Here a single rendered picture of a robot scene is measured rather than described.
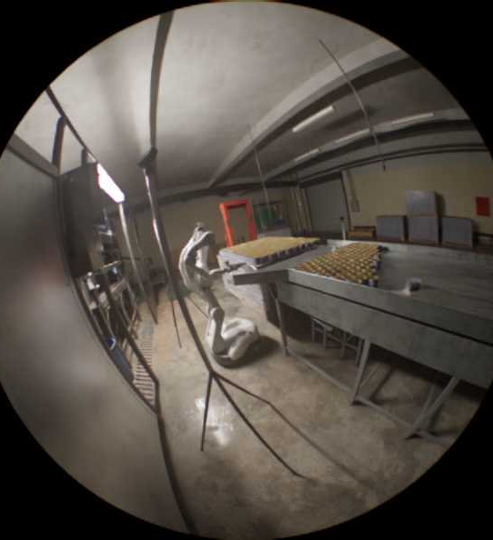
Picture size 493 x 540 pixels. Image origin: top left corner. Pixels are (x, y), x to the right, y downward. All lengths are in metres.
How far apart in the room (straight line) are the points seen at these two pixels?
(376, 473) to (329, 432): 0.58
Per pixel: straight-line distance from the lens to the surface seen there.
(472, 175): 10.22
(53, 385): 0.98
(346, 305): 1.14
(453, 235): 8.40
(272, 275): 1.43
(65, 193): 1.62
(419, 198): 8.37
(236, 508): 1.63
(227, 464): 1.68
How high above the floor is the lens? 1.58
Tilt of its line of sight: 15 degrees down
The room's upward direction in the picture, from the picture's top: 13 degrees counter-clockwise
